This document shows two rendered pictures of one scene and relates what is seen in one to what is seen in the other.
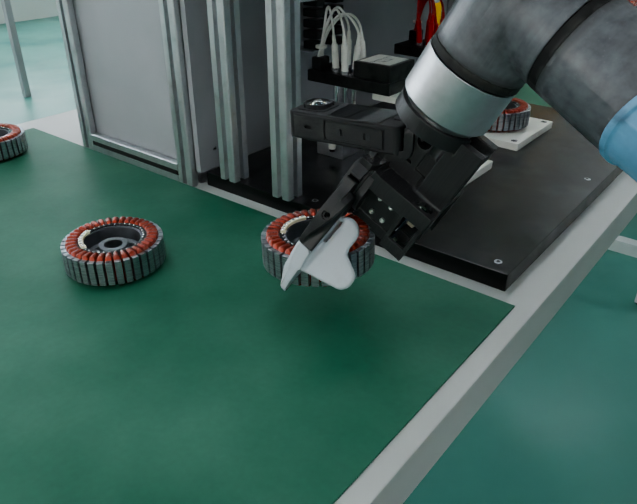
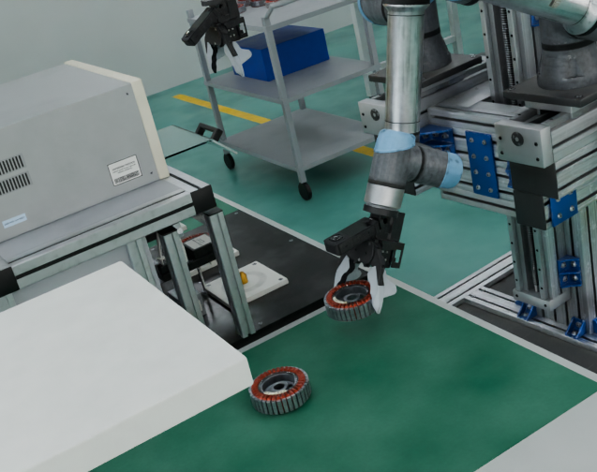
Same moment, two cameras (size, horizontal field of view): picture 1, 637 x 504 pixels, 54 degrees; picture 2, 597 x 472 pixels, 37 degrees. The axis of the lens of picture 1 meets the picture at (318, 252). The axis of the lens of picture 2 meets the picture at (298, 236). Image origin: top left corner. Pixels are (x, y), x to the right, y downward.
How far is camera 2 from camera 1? 155 cm
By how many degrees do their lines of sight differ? 58
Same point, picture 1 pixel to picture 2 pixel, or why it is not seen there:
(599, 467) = not seen: hidden behind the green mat
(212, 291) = (331, 361)
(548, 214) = (322, 256)
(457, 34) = (394, 177)
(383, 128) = (374, 225)
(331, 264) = (388, 287)
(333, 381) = (418, 326)
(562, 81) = (428, 172)
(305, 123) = (345, 245)
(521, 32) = (412, 166)
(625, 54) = (438, 157)
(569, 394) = not seen: hidden behind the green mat
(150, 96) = not seen: hidden behind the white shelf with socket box
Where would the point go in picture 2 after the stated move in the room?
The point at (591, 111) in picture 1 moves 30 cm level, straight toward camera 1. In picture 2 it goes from (439, 175) to (577, 192)
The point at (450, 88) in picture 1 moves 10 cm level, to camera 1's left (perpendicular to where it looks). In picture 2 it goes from (398, 194) to (386, 216)
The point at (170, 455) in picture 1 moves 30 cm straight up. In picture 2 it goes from (448, 362) to (422, 215)
